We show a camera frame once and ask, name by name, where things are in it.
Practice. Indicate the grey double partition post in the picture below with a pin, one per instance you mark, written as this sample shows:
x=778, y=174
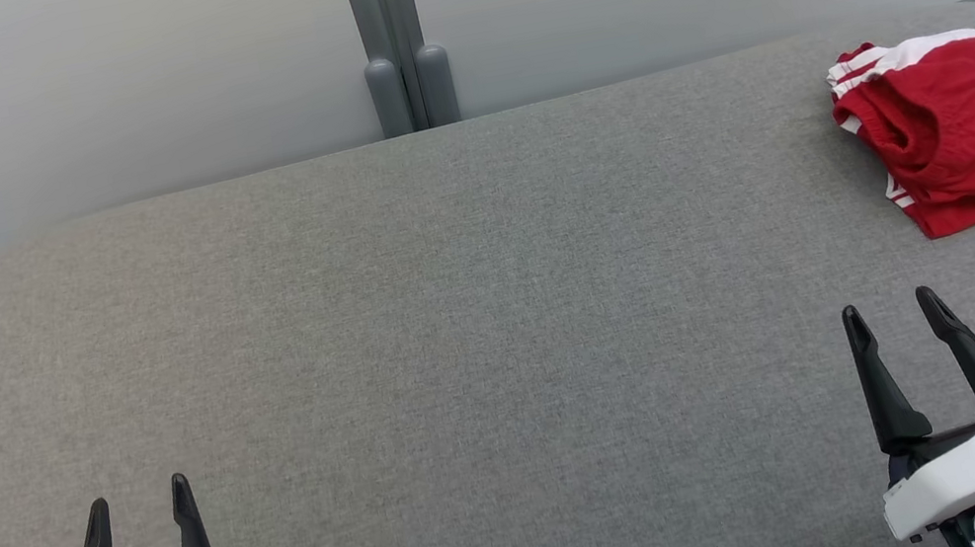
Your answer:
x=394, y=29

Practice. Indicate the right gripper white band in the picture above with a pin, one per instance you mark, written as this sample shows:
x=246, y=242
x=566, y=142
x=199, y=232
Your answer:
x=973, y=464

